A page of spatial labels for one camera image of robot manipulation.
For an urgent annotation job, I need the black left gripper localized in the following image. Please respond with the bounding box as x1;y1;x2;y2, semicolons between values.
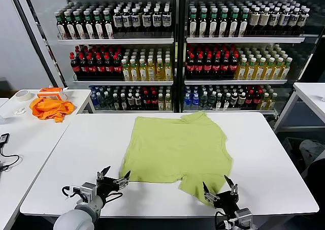
95;166;132;200

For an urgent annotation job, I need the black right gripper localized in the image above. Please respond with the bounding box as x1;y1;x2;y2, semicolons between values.
202;175;241;213

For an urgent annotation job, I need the light green t-shirt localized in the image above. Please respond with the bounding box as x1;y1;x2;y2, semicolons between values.
119;111;234;207

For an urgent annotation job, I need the white side table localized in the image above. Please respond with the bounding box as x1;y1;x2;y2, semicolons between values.
0;89;96;125
273;82;325;134

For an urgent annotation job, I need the crumpled orange cloth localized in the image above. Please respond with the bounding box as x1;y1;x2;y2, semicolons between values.
29;97;76;123

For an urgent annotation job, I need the white shelf board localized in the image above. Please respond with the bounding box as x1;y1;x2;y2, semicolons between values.
184;79;288;85
73;80;174;86
57;38;175;46
186;37;306;44

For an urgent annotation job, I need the grey plastic bag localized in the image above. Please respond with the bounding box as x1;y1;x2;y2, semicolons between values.
299;140;325;165

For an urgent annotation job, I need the orange white box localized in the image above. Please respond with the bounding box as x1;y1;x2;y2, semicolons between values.
37;87;69;102

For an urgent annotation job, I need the beige tape roll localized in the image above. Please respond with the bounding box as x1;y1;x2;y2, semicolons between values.
14;89;33;103

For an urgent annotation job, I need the glass drinks shelf unit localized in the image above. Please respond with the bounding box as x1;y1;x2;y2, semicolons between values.
177;0;325;116
25;0;178;114

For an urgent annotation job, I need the dark bottle green cap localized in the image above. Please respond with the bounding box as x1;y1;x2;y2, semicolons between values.
209;8;219;38
93;10;105;40
239;8;250;38
188;8;199;38
83;10;95;40
199;8;209;38
219;8;230;38
103;9;115;39
229;8;240;38
55;11;68;40
73;10;86;40
64;10;77;40

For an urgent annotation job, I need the dark bottle blue label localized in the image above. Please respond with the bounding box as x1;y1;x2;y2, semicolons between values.
287;7;300;35
131;8;141;34
142;8;152;34
269;7;280;35
297;8;310;35
113;8;123;34
162;7;172;34
152;7;162;34
122;8;132;34
278;7;290;35

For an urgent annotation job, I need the dark bottle beige label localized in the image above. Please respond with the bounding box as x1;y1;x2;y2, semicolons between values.
258;7;271;35
249;7;261;35

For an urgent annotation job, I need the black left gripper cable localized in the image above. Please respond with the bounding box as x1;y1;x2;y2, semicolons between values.
104;191;124;204

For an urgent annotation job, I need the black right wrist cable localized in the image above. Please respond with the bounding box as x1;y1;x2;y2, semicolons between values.
214;210;238;230

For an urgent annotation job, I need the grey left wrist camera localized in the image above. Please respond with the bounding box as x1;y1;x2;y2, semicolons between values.
80;182;95;203

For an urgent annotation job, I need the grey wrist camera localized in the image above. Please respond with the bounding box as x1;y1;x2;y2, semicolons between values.
234;208;254;225
80;182;95;203

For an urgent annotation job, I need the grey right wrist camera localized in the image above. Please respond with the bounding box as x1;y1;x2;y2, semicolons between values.
234;208;254;225

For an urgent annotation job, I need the black left camera cable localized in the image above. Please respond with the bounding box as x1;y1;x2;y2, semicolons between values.
61;186;82;198

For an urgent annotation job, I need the thin black adapter cable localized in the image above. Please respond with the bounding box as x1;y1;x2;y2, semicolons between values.
0;143;20;172

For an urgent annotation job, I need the black slanted metal post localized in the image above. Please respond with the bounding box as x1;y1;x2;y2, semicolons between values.
7;0;61;88

